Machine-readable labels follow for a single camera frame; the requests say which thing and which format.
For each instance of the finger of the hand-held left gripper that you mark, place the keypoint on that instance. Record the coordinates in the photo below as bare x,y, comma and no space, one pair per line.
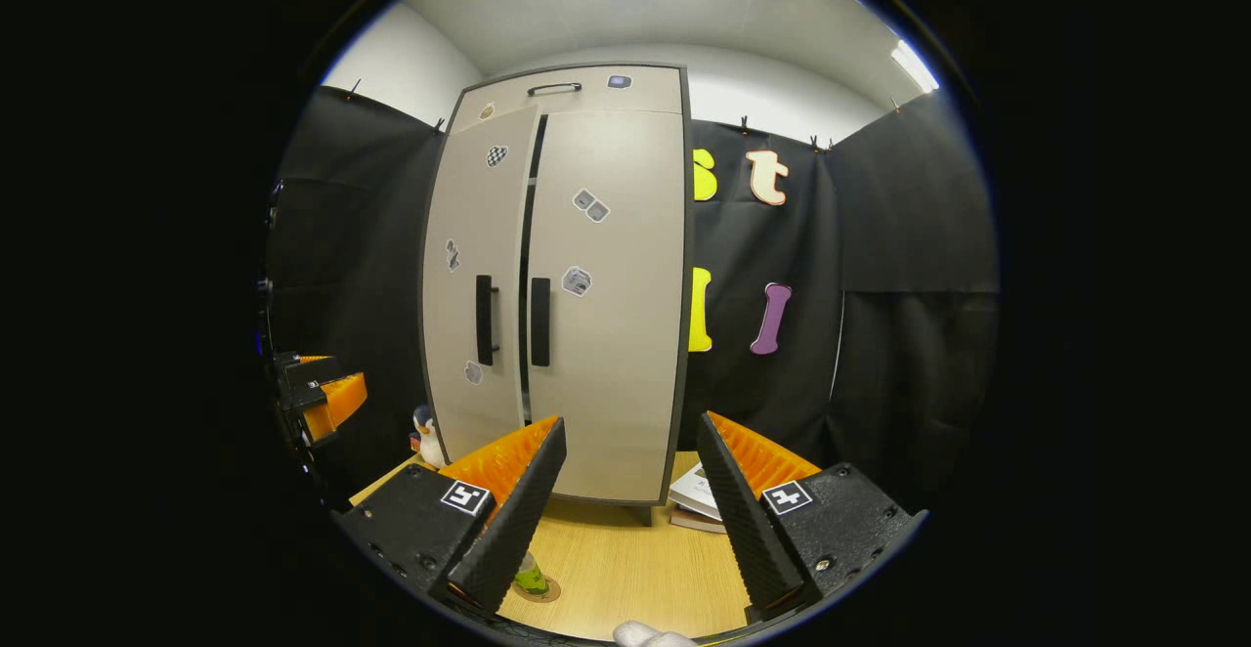
308,373
337,403

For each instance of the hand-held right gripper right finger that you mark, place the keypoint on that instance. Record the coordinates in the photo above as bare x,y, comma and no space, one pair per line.
748,530

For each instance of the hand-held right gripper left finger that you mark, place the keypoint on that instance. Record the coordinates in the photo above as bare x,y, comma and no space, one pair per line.
513,535

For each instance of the green label bottle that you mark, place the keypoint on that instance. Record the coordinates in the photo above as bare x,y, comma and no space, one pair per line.
533,581

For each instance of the grey cabinet door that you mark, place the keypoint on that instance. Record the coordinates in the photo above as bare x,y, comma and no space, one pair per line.
464,315
616,364

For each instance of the grey cabinet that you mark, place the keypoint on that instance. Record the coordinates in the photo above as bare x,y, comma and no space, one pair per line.
688,334

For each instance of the grey cabinet drawer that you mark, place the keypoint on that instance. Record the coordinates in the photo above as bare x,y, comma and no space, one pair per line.
645,95

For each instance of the brown book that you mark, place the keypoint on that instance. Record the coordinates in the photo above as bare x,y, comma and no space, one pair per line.
689,522

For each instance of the white cover book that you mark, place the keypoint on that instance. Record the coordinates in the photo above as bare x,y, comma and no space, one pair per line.
696,491

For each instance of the small penguin toy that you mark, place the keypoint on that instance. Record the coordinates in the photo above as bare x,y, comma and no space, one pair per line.
428,442

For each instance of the black backdrop cloth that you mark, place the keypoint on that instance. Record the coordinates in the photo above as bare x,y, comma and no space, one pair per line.
362,237
919,217
733,237

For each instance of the small ceiling light panel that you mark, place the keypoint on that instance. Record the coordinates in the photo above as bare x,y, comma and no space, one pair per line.
914,65

